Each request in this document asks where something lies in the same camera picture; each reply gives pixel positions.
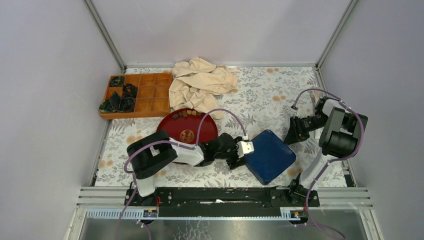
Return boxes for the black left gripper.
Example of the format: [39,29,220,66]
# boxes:
[213,137,247,171]

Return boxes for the wooden compartment tray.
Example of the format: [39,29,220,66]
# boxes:
[99,72,173,120]

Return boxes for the beige crumpled cloth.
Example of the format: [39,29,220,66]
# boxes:
[168,57,239,113]

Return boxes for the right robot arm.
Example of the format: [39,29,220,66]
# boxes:
[283,96,369,206]

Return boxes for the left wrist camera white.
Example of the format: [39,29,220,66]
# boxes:
[236,135,255,158]

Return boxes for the dark rolled tie patterned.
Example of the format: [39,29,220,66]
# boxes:
[117,96,136,113]

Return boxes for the red round tray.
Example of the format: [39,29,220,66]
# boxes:
[156,108,218,167]

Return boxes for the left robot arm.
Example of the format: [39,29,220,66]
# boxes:
[123,130,254,206]

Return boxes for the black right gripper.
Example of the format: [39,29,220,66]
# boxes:
[283,113,328,146]

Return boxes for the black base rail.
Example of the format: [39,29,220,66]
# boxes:
[124,187,320,217]

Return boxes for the navy box lid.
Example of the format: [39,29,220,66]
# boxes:
[245,129,296,185]

